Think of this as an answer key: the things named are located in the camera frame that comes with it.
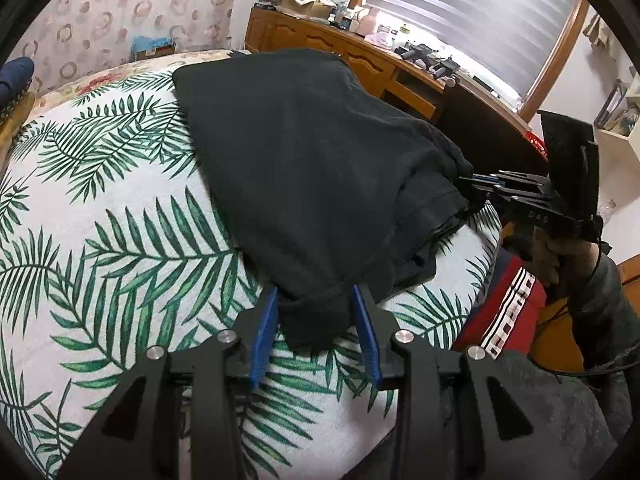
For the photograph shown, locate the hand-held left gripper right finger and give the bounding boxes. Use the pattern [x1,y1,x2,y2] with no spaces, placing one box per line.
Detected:
[351,284,566,480]

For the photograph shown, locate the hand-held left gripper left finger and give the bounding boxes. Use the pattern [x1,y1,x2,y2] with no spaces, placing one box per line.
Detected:
[57,285,280,480]

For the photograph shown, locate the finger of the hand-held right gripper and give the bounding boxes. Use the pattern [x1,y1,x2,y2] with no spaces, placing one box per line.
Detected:
[456,171,552,192]
[470,187,566,226]

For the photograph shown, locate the black printed t-shirt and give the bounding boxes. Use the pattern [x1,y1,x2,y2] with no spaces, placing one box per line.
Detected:
[171,48,476,351]

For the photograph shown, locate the person's right forearm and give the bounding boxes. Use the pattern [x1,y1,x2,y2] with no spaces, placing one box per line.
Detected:
[565,247,640,321]

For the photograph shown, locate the person's right hand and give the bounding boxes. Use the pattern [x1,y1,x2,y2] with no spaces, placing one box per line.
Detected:
[532,227,601,291]

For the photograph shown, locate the dark chair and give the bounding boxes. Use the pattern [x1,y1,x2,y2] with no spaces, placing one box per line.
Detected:
[437,81,551,181]

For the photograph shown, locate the white bookshelf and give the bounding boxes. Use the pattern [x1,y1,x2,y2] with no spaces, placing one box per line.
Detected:
[592,77,640,171]

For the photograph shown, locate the person's red striped garment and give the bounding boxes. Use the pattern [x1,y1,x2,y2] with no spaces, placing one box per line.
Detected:
[452,252,548,361]

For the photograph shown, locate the spare hand-held gripper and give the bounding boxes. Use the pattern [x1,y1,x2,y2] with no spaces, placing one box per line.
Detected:
[429,55,462,81]
[395,41,440,68]

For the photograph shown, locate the beige hanging cloth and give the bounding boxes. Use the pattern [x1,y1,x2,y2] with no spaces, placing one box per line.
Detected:
[582,12,618,48]

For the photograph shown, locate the striped window blind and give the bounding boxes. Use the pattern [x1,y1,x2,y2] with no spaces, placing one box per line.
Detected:
[370,0,581,106]

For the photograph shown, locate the leaf print blanket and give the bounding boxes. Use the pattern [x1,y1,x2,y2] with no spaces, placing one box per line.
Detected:
[0,67,503,480]

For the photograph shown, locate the person's grey trousers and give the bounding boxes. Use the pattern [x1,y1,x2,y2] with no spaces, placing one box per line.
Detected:
[345,347,621,480]

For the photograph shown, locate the pink bottle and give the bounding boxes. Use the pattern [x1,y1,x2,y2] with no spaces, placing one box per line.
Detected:
[357,7,381,34]

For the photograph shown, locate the wooden sideboard cabinet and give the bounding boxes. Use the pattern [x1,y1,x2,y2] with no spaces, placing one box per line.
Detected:
[245,6,536,131]

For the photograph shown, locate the open cardboard box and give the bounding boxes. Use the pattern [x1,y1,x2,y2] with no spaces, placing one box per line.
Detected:
[280,0,337,21]

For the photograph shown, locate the small cardboard box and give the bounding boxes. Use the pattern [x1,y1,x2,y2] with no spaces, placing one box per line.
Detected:
[132,42,177,61]

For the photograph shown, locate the bed with leaf-pattern cover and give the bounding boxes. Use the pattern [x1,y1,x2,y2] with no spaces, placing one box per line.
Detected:
[0,49,251,131]

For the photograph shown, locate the blue crumpled bag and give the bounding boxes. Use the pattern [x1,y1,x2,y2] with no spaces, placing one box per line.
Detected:
[131,35,173,53]

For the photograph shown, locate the gold striped folded cloth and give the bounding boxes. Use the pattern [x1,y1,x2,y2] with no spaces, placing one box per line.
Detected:
[0,87,31,123]

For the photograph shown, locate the navy folded blanket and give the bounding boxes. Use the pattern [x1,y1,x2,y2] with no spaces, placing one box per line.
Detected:
[0,56,36,106]

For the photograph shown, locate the black cable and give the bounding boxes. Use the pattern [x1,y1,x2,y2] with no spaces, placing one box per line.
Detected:
[527,240,640,376]

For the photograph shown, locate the pink ring patterned curtain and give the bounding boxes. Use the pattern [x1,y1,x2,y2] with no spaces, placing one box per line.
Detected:
[17,0,256,93]

